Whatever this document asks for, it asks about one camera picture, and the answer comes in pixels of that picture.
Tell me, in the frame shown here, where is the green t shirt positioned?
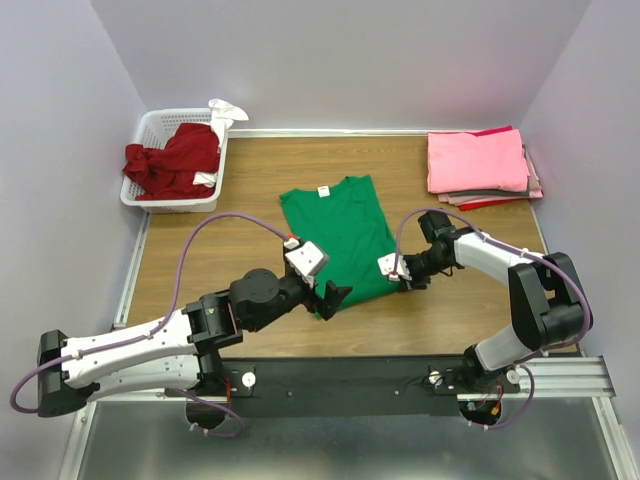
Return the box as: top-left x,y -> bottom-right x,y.
280,175 -> 399,309

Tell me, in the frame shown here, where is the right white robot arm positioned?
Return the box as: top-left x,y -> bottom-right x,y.
386,208 -> 593,392

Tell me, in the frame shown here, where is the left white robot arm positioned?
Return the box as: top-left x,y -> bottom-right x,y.
37,269 -> 352,418

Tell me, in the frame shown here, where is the folded shirts stack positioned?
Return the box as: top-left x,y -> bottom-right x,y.
435,126 -> 543,211

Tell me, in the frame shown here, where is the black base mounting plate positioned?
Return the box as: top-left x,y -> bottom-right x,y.
190,355 -> 520,418

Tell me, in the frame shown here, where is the pink folded t shirt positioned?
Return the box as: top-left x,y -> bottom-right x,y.
427,129 -> 529,194

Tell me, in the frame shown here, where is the dark red t shirt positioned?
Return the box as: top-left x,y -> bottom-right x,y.
123,123 -> 220,201

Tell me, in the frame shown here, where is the white t shirt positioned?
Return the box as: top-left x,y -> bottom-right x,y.
193,99 -> 249,188

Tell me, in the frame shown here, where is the white plastic laundry basket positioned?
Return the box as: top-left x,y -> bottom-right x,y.
120,107 -> 228,214

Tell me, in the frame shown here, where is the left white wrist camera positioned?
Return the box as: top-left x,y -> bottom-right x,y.
283,236 -> 329,289

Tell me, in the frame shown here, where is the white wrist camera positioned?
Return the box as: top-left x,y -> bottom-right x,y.
377,252 -> 412,282
283,236 -> 329,289

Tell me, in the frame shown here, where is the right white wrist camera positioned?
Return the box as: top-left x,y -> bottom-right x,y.
377,252 -> 412,282

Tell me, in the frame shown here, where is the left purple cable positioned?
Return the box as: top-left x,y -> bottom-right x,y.
9,212 -> 301,439

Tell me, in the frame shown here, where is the aluminium frame rail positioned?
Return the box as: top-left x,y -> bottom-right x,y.
58,213 -> 639,479

